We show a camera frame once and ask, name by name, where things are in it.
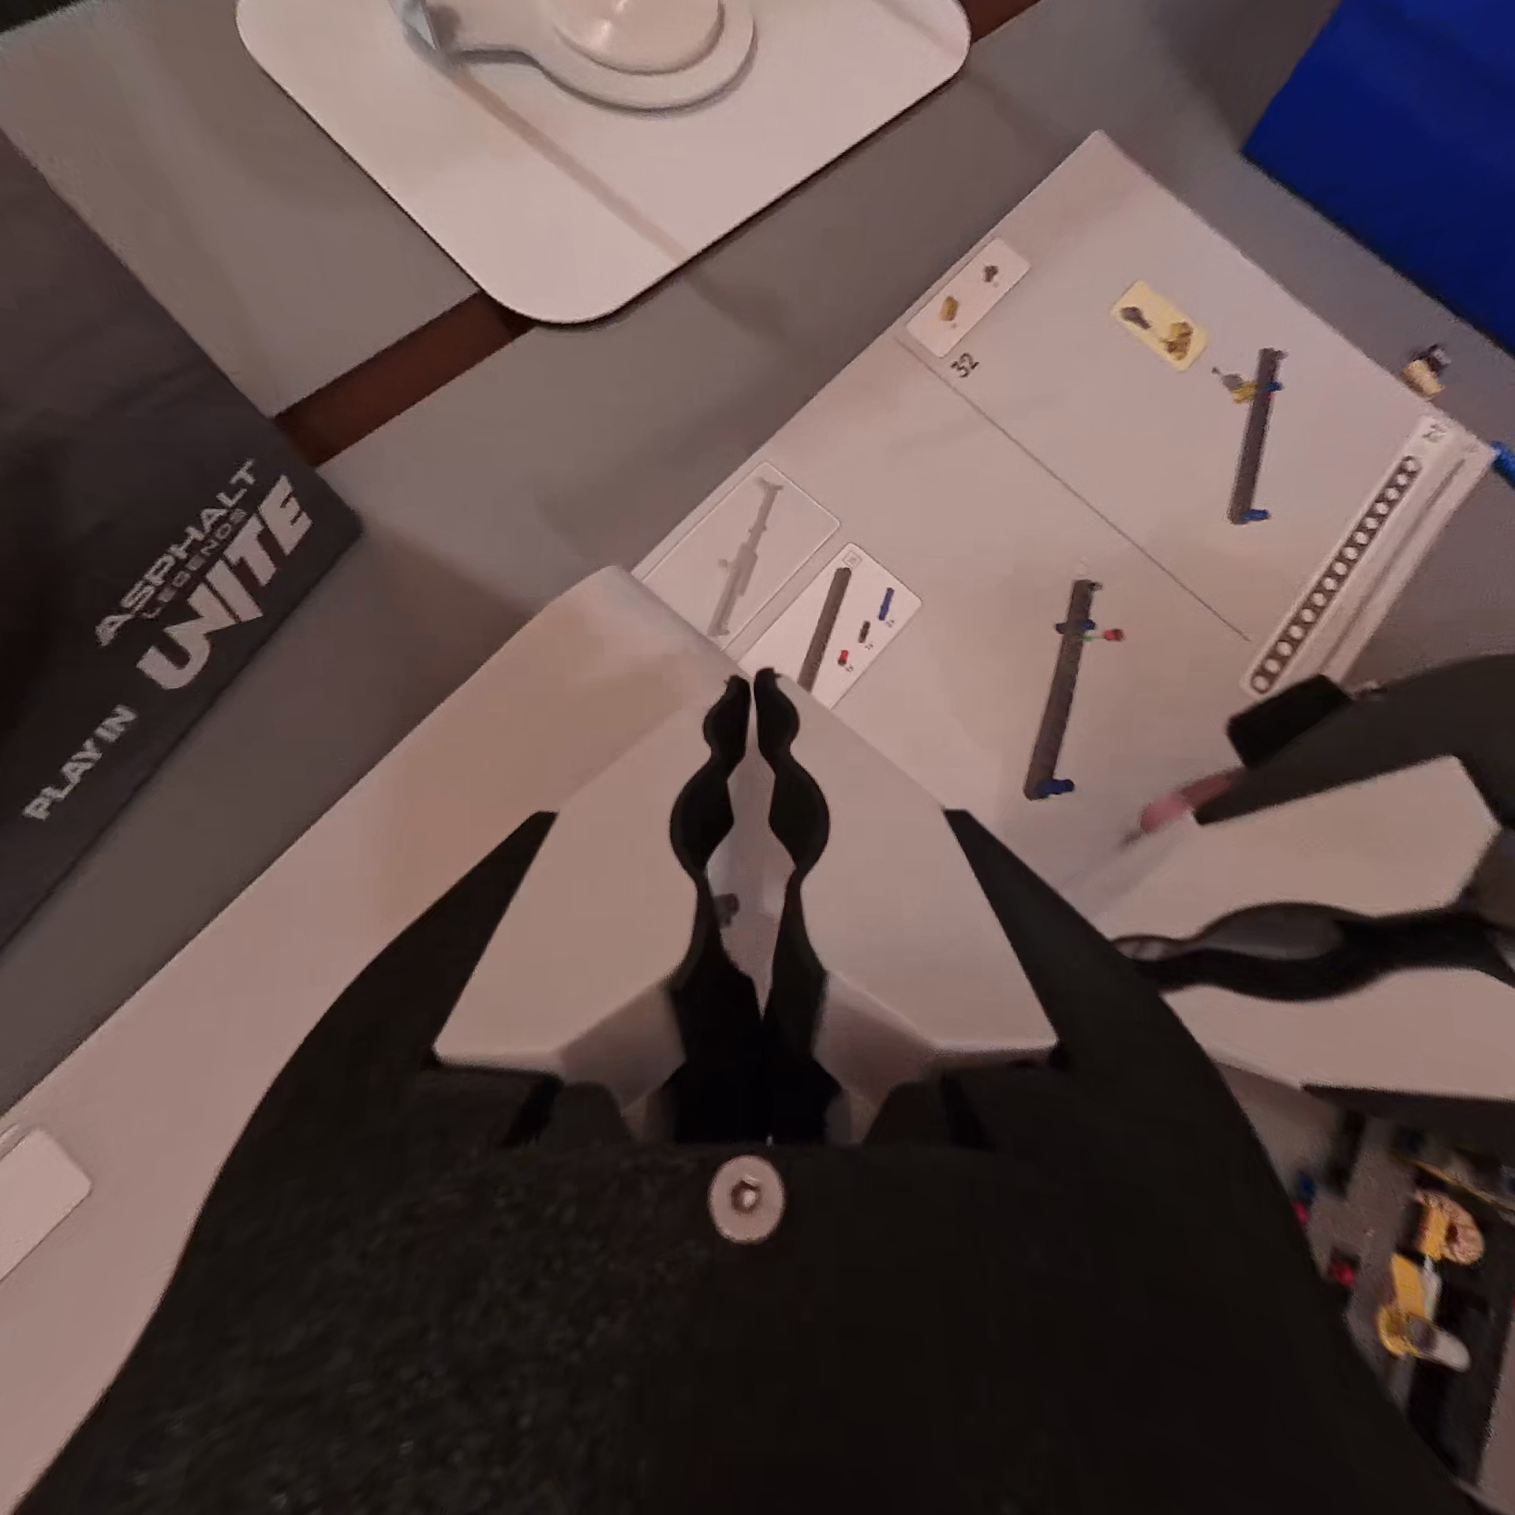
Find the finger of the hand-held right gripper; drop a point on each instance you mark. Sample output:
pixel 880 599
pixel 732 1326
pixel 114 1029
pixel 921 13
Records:
pixel 1396 1035
pixel 1323 839

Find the lego instruction booklet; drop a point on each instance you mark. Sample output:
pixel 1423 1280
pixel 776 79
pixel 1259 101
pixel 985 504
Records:
pixel 1006 497

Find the blue plastic bin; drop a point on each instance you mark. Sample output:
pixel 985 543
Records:
pixel 1396 142

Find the white desk stand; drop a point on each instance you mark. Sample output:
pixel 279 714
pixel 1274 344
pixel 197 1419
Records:
pixel 532 214

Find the person's right hand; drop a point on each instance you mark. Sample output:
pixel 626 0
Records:
pixel 1181 807

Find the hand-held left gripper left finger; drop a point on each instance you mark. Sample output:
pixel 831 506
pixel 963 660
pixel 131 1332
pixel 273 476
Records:
pixel 567 950

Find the partly built lego chassis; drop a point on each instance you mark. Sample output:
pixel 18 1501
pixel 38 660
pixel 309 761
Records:
pixel 1421 1280

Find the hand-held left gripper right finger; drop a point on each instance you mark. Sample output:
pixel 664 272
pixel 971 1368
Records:
pixel 922 950

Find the lego set box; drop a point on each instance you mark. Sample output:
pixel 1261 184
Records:
pixel 177 589

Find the tan lego pin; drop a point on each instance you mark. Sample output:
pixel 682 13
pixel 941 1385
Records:
pixel 1423 369

